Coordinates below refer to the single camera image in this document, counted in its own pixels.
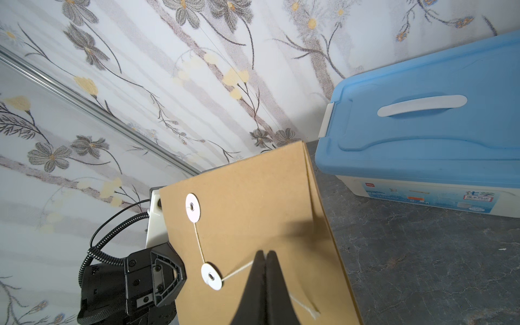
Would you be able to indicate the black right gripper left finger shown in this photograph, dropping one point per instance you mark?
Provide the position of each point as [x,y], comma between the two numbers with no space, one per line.
[252,307]

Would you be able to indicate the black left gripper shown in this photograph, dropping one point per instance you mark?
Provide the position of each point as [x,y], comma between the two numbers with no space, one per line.
[142,290]

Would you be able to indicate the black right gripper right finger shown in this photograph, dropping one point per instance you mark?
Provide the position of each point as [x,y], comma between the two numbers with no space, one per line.
[279,309]

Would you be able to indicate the brown kraft file bag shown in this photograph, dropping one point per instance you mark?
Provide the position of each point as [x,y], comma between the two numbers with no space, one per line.
[219,220]

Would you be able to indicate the blue lidded white storage box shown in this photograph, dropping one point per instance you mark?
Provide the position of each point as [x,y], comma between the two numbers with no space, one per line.
[441,130]

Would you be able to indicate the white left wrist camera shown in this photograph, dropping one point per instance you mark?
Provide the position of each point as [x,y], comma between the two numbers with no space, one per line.
[157,230]

